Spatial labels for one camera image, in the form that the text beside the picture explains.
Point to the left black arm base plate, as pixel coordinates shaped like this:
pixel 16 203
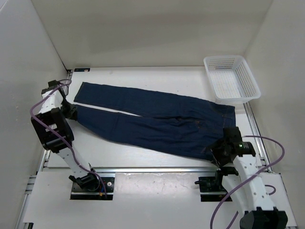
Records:
pixel 91 188

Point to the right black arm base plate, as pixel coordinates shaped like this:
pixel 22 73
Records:
pixel 210 189

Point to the white plastic mesh basket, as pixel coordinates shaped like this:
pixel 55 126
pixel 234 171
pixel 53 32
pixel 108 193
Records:
pixel 231 79

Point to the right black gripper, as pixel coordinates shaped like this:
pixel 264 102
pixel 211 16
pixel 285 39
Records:
pixel 221 161

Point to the dark blue denim trousers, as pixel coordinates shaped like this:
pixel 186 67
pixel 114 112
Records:
pixel 164 122

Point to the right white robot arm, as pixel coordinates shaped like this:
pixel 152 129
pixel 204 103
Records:
pixel 241 179

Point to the aluminium left frame rail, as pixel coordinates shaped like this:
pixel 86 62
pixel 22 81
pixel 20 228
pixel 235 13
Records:
pixel 47 119

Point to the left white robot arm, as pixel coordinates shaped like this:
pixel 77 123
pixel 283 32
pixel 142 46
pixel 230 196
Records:
pixel 79 167

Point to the black corner bracket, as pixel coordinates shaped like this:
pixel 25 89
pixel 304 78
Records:
pixel 81 69

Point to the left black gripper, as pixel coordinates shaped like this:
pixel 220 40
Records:
pixel 71 114

